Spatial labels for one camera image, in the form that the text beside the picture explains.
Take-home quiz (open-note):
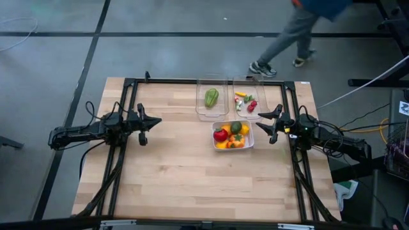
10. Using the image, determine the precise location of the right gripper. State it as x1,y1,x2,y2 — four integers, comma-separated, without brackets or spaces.
255,103,297,145

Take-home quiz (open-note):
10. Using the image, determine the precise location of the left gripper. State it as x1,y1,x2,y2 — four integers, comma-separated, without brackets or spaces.
130,103,162,147

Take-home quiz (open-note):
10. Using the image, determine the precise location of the orange tomato with green leaf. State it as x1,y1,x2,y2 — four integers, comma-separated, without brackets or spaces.
227,133,246,149

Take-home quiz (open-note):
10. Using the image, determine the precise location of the red apple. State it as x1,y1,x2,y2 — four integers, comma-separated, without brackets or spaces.
213,128,229,143

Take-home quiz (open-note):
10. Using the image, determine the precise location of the light green chayote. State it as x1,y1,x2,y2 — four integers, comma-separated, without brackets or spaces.
204,88,220,109

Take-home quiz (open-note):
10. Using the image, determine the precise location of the clear container with produce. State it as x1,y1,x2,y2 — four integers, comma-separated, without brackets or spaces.
211,119,256,152

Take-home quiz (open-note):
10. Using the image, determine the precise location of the clear plastic bin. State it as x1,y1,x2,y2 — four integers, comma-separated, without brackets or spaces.
232,75,271,121
195,79,230,121

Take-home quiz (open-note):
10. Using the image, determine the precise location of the person's shoe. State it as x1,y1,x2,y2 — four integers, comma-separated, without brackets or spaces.
293,48,318,68
249,61,278,79

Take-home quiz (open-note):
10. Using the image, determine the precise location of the person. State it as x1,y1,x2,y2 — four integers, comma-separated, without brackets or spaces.
249,0,354,79

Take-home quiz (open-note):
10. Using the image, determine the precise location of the white and green bag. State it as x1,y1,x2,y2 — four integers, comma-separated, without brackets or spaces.
333,180,359,212

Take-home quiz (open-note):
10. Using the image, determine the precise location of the black stand foot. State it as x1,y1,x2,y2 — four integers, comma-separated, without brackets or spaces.
0,135,25,150

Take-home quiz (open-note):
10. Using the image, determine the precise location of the black aluminium frame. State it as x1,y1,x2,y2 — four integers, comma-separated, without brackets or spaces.
75,70,341,224

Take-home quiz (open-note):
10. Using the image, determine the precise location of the black cable bundle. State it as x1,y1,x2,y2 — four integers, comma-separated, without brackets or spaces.
321,126,349,160

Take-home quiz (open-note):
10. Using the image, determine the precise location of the black power cable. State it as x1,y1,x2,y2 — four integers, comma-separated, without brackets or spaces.
79,139,109,180

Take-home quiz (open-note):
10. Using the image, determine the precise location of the yellow cable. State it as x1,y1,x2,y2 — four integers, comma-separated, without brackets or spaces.
350,117,390,145

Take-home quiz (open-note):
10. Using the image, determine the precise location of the black desk frame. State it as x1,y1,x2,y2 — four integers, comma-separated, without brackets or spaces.
347,0,409,89

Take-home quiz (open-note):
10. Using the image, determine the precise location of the silver mounting bracket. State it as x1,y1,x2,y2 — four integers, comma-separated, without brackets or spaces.
277,223,316,230
100,219,137,228

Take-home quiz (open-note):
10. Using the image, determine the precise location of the white cable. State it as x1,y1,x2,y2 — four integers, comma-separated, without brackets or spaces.
0,17,38,52
316,54,409,110

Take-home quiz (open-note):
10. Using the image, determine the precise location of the black wire basket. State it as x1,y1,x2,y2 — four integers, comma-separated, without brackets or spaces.
384,121,409,181

